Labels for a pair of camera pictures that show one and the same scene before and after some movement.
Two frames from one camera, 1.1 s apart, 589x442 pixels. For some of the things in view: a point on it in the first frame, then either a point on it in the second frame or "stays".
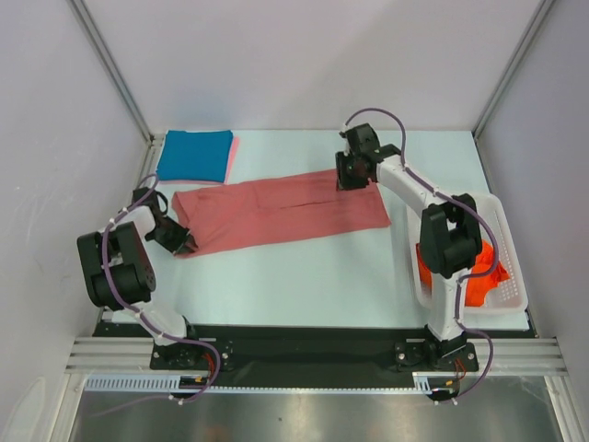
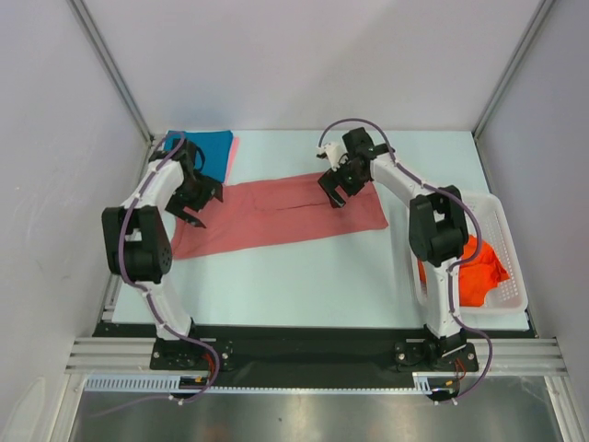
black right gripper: [349, 171] stays
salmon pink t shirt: [277, 209] stays
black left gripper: [181, 236] → [209, 190]
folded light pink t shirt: [229, 168] stays
